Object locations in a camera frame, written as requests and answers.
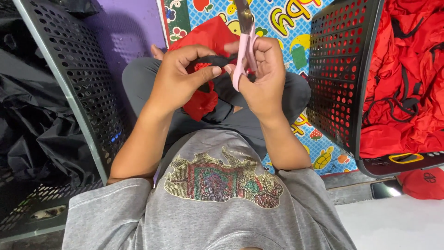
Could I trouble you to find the person's left hand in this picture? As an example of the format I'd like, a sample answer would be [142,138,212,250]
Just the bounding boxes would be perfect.
[147,44,222,112]

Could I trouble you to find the person's right hand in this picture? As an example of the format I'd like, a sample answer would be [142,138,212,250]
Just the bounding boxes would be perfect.
[224,36,287,121]

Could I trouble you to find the pink handled scissors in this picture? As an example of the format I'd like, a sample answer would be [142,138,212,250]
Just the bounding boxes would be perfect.
[231,0,260,93]

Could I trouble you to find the red fabric bag black strap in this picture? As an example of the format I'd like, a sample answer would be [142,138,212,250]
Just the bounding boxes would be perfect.
[168,15,251,122]

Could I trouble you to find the grey trousers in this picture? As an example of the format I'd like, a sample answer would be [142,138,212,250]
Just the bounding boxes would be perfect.
[121,57,312,161]

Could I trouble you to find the colourful cartoon print mat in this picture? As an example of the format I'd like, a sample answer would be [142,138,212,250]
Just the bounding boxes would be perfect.
[162,0,358,176]

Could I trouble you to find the purple mat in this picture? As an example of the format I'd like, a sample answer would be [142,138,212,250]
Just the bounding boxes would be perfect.
[83,0,168,120]

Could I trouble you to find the black perforated plastic basket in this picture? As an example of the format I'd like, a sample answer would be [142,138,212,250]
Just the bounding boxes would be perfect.
[0,0,140,241]

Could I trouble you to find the heap of red fabric bags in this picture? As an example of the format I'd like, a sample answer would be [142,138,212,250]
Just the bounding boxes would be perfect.
[359,0,444,159]

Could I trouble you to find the heap of black fabric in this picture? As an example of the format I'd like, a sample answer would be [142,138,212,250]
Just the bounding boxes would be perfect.
[0,0,102,196]

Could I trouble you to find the grey beaded print t-shirt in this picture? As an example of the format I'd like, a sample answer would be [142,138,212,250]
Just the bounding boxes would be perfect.
[62,129,358,250]

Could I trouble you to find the black smartphone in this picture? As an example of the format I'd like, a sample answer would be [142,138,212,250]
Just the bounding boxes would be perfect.
[370,178,404,200]

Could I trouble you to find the folded red fabric pouch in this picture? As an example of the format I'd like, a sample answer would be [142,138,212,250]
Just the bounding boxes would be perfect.
[397,167,444,200]

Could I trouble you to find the black perforated basket yellow handle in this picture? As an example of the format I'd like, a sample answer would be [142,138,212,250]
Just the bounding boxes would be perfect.
[307,0,444,179]

